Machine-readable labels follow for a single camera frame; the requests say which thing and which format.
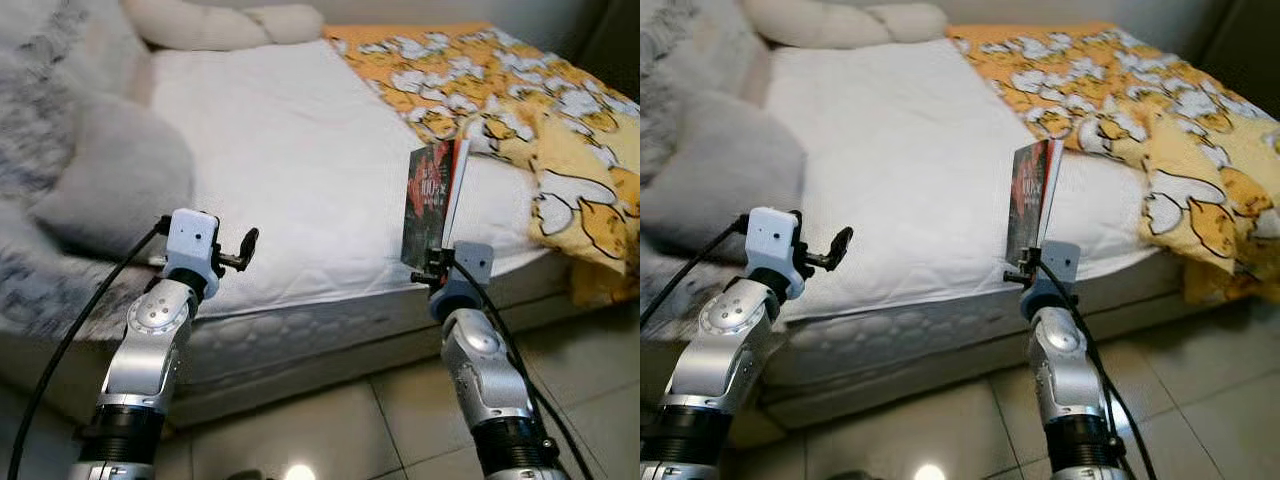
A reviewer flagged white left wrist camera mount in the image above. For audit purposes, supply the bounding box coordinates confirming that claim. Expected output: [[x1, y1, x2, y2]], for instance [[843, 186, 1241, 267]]
[[162, 208, 222, 301], [744, 206, 804, 303]]

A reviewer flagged grey pillow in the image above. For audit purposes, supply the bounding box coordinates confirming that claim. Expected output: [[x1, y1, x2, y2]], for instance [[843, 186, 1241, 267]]
[[28, 95, 197, 259], [642, 95, 807, 263]]

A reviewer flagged yellow cartoon egg blanket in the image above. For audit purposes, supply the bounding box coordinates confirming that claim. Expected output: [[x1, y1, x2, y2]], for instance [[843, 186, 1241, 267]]
[[323, 22, 641, 309], [945, 22, 1280, 309]]

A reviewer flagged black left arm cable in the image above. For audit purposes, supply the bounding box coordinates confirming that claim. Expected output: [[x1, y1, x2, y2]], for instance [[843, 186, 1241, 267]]
[[5, 222, 171, 480], [640, 220, 751, 326]]

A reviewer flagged dark red book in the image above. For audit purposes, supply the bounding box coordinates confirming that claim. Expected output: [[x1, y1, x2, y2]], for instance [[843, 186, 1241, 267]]
[[1004, 139, 1066, 269], [401, 139, 472, 271]]

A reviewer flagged white quilted mattress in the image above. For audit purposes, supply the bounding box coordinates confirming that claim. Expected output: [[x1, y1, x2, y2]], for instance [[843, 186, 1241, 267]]
[[95, 40, 601, 386], [700, 40, 1191, 391]]

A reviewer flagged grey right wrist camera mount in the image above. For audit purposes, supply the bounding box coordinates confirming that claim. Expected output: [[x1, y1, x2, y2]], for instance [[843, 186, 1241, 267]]
[[446, 241, 495, 301], [1036, 240, 1083, 297]]

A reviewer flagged beige knotted bolster pillow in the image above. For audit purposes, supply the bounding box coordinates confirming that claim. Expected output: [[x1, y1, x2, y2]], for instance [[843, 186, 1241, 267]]
[[120, 0, 327, 53], [740, 0, 951, 53]]

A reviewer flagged dark wardrobe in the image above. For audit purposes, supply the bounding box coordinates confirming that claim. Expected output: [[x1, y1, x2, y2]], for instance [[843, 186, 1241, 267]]
[[572, 0, 641, 103], [1198, 0, 1280, 119]]

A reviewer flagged grey bed base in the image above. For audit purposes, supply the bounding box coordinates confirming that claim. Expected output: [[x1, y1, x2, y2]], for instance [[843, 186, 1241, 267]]
[[640, 300, 1261, 431], [0, 300, 641, 431]]

